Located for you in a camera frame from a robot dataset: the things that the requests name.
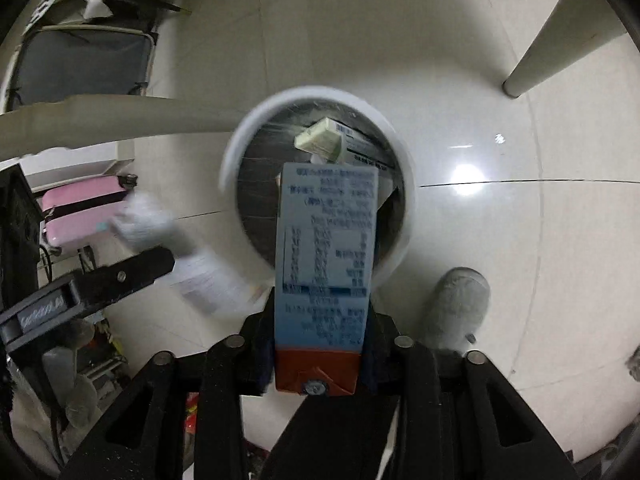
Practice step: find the white round trash bin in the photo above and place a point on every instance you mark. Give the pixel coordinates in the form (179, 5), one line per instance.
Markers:
(264, 141)

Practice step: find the white green medicine box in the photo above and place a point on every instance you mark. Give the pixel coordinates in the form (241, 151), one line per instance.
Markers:
(324, 139)

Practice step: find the red small carton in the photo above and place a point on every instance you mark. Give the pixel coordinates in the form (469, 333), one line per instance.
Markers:
(324, 260)

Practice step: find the pink case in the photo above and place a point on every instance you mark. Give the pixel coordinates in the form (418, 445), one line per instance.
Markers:
(77, 212)

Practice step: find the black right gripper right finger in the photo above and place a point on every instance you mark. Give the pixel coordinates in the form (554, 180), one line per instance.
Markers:
(406, 411)

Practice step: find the white paper wrapper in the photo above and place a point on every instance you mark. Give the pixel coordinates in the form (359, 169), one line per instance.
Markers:
(202, 277)

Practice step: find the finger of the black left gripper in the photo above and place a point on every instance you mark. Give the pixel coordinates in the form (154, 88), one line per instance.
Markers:
(109, 284)

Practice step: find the dark grey suitcase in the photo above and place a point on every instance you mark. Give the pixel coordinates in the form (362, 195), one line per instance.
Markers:
(57, 62)

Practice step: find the white table leg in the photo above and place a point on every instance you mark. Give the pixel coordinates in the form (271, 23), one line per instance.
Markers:
(574, 29)

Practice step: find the grey right slipper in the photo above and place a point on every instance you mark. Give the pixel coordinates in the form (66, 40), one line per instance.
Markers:
(456, 310)

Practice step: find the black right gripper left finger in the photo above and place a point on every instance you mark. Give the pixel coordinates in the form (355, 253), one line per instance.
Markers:
(141, 435)

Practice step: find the long white toothpaste box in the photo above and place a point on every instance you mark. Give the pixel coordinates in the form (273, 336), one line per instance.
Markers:
(357, 149)

